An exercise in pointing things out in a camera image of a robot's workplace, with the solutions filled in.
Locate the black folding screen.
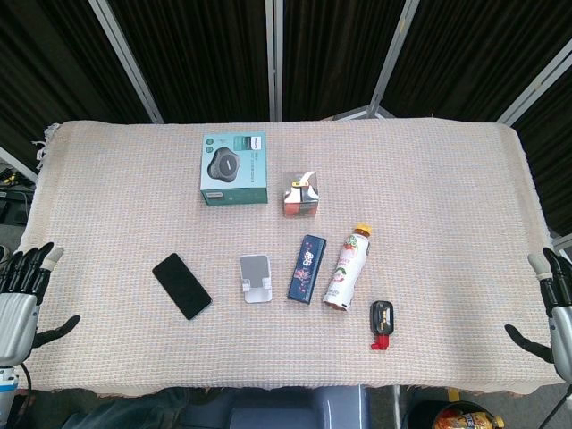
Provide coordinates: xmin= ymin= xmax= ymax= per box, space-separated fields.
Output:
xmin=0 ymin=0 xmax=572 ymax=238

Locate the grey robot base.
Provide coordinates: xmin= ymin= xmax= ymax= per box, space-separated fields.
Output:
xmin=178 ymin=386 xmax=372 ymax=429

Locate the dark blue patterned box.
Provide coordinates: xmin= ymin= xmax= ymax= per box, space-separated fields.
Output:
xmin=286 ymin=233 xmax=328 ymax=307

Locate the small shiny gift box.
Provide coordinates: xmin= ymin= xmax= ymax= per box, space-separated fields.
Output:
xmin=282 ymin=169 xmax=321 ymax=219

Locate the white phone stand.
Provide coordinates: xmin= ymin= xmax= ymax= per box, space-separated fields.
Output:
xmin=239 ymin=253 xmax=274 ymax=305

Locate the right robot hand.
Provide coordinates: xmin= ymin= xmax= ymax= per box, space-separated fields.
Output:
xmin=504 ymin=247 xmax=572 ymax=384

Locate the teal speaker box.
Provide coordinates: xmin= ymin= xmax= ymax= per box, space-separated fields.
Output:
xmin=198 ymin=130 xmax=269 ymax=207

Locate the beige woven tablecloth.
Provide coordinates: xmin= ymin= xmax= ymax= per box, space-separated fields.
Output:
xmin=18 ymin=116 xmax=565 ymax=398

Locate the black case with red part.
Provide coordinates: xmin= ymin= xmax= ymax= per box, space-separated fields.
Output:
xmin=368 ymin=300 xmax=395 ymax=353

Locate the black smartphone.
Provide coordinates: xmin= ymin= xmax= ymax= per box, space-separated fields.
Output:
xmin=151 ymin=252 xmax=214 ymax=322

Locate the snack bag in bin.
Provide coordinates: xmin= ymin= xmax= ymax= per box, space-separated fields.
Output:
xmin=431 ymin=400 xmax=506 ymax=429

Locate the drink bottle with yellow cap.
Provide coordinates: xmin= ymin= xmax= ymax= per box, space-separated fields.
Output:
xmin=322 ymin=222 xmax=374 ymax=313

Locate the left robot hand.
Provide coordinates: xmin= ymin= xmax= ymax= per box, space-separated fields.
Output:
xmin=0 ymin=242 xmax=82 ymax=366

